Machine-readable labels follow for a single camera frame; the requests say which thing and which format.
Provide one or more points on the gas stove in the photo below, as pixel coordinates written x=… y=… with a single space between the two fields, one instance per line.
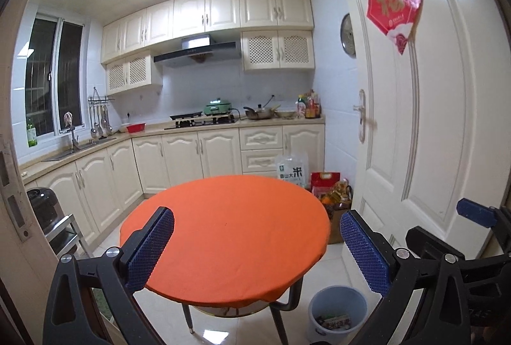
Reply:
x=199 y=122

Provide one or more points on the pink cloth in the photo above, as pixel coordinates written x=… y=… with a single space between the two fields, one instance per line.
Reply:
x=68 y=120

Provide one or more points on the green floor mat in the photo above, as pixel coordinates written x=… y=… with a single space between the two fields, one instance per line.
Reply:
x=102 y=303

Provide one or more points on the green electric pot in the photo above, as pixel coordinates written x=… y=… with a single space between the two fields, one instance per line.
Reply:
x=217 y=108

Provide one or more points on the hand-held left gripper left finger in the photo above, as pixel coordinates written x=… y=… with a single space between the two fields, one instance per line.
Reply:
x=153 y=249

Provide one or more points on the round metal wall plate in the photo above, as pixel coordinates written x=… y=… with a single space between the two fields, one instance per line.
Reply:
x=347 y=35

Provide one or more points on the cream base cabinets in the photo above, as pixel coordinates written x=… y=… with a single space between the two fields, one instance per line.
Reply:
x=179 y=157

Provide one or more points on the red basin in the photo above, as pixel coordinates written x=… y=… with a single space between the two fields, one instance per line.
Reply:
x=136 y=128

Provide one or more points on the beige door frame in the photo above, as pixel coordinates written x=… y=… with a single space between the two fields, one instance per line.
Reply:
x=16 y=209

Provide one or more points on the cluster of condiment bottles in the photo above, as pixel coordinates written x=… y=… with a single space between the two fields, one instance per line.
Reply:
x=309 y=107

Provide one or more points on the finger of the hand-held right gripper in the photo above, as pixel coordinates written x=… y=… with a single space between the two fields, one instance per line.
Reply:
x=475 y=211
x=427 y=243

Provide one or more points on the green bottle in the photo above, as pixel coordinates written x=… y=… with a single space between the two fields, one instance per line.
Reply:
x=31 y=135

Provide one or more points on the metal faucet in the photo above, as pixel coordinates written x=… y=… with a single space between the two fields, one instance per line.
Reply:
x=73 y=139

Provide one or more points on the white rice bag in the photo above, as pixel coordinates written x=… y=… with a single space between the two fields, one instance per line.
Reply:
x=293 y=171

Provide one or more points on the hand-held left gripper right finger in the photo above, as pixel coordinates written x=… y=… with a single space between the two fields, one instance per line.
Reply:
x=365 y=251

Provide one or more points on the shallow bowl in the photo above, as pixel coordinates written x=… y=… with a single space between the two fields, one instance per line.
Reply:
x=285 y=114

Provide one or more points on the cream wall cabinets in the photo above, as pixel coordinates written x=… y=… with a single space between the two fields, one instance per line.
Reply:
x=223 y=9

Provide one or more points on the steel rack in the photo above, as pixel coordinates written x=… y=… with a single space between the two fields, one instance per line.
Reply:
x=66 y=229

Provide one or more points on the window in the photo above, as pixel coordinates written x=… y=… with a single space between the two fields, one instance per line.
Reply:
x=40 y=69

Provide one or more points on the red bag on floor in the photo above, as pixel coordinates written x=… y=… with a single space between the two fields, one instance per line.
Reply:
x=325 y=181

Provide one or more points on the blue plastic bin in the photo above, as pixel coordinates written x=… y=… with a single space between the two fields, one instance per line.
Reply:
x=319 y=309

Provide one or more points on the white panel door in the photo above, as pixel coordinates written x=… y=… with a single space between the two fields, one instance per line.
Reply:
x=399 y=129

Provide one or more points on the round table with orange cloth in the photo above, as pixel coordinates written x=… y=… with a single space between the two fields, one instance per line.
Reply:
x=227 y=229

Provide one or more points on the black rice cooker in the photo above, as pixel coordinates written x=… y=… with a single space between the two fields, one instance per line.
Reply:
x=40 y=209

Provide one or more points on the cardboard box of goods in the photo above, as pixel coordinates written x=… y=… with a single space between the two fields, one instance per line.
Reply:
x=339 y=217

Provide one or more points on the metal wok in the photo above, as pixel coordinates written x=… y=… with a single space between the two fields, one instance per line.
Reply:
x=257 y=113

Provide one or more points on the steel sink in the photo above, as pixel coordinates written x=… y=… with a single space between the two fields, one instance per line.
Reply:
x=64 y=155

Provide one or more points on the range hood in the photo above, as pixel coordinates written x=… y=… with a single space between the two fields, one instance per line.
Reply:
x=199 y=49

